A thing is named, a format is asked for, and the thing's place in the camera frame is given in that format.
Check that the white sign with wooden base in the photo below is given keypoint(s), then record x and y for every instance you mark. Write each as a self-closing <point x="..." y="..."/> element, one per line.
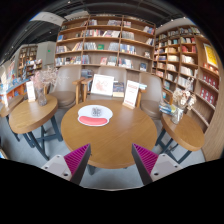
<point x="131" y="93"/>

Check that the distant wooden bookshelf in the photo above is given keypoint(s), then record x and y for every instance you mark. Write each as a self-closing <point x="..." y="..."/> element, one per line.
<point x="28" y="60"/>

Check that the glass vase pale dried flowers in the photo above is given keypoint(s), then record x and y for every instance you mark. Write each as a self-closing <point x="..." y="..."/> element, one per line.
<point x="182" y="96"/>

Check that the light blue book stack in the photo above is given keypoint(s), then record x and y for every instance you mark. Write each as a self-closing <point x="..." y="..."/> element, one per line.
<point x="142" y="86"/>

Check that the wooden bookshelf with yellow poster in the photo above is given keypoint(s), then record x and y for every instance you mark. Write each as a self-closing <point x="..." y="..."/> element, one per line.
<point x="181" y="60"/>

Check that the white mouse pad red rest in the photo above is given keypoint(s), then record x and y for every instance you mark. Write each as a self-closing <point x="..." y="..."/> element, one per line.
<point x="106" y="113"/>

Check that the glass vase pink dried flowers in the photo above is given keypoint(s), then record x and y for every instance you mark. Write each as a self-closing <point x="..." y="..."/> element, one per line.
<point x="41" y="81"/>

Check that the stack of books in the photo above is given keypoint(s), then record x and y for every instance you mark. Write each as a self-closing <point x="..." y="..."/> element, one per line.
<point x="165" y="108"/>

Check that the dark cover book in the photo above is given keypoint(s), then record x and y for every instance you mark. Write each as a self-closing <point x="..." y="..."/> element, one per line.
<point x="118" y="88"/>

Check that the orange book display stand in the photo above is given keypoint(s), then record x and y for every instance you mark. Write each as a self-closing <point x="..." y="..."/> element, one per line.
<point x="11" y="90"/>

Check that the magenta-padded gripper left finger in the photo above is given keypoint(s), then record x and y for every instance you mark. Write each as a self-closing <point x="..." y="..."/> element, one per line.
<point x="76" y="159"/>

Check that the small white card sign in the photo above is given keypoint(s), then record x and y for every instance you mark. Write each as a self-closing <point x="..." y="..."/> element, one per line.
<point x="30" y="90"/>

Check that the transparent computer mouse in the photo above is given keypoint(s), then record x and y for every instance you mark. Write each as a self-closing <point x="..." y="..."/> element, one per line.
<point x="96" y="111"/>

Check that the round wooden side table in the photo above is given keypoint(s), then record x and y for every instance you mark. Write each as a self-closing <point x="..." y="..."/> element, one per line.
<point x="31" y="116"/>
<point x="185" y="131"/>

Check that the wide wooden bookshelf unit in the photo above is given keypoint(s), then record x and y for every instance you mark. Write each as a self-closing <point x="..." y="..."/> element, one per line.
<point x="106" y="40"/>

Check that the white framed floral picture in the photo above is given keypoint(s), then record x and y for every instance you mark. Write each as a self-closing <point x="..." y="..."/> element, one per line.
<point x="102" y="84"/>

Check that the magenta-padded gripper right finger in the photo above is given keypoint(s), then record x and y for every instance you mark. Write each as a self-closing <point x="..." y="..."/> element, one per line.
<point x="146" y="159"/>

